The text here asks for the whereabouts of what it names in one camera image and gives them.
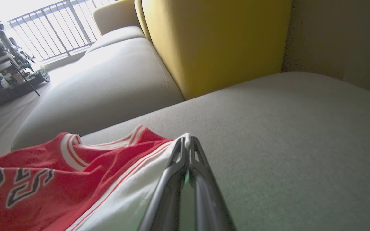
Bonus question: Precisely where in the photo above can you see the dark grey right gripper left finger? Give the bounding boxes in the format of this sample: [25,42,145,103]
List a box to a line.
[138,136,189,231]

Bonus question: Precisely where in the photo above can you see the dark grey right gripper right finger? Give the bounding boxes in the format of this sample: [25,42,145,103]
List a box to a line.
[190,137,237,231]

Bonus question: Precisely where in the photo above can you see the red shorts with white stripes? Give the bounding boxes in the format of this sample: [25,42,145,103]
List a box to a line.
[0,125,191,231]

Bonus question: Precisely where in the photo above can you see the large grey sofa seat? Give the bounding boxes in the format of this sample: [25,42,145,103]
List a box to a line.
[81,71,370,231]

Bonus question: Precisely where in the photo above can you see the grey sofa seat cushion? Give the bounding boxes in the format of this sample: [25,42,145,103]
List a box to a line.
[85,26,145,53]
[11,37,185,151]

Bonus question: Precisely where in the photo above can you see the large yellow back cushion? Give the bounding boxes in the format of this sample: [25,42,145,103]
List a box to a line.
[142,0,292,100]

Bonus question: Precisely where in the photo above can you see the black wheeled vehicle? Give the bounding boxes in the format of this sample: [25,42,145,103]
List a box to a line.
[0,66,51,98]

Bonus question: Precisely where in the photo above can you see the dull grey back cushion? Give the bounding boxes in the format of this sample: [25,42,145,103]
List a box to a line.
[281,0,370,97]

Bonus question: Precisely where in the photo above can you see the metal balcony railing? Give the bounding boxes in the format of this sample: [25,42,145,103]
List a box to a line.
[8,0,115,61]

